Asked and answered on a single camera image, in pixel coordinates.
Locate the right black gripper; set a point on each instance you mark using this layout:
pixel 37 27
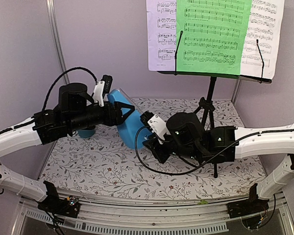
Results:
pixel 161 156

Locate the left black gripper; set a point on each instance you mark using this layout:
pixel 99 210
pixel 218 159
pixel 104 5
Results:
pixel 117 119

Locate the blue metronome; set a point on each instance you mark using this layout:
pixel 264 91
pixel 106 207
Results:
pixel 128 130

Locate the black music stand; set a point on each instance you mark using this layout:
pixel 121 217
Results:
pixel 207 104

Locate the purple paper sheet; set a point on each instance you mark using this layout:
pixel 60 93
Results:
pixel 161 34

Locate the green paper sheet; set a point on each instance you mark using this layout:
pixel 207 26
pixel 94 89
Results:
pixel 210 35

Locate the white sheet music page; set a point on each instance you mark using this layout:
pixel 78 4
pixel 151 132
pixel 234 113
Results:
pixel 262 39

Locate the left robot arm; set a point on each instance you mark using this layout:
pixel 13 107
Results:
pixel 76 110

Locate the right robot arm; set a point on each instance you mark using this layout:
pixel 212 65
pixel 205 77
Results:
pixel 183 135

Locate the teal cylinder cup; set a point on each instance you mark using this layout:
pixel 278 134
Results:
pixel 87 132

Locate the floral table mat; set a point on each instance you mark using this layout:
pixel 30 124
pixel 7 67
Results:
pixel 104 165

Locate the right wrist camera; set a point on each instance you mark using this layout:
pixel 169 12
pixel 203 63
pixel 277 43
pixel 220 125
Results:
pixel 155 123

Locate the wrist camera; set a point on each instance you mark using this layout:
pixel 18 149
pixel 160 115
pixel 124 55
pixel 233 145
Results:
pixel 101 89
pixel 155 123

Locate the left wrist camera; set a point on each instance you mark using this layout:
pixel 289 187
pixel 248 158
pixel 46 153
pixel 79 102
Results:
pixel 101 89

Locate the aluminium front rail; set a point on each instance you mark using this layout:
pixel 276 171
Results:
pixel 103 215

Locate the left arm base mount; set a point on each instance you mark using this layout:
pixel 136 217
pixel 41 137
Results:
pixel 68 206

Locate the right aluminium frame post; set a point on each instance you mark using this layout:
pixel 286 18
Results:
pixel 236 91

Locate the aluminium frame post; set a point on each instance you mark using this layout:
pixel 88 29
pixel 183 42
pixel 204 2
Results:
pixel 236 91
pixel 55 34

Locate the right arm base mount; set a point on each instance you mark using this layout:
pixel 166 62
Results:
pixel 253 204

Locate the left aluminium frame post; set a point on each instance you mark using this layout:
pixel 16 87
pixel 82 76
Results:
pixel 55 34

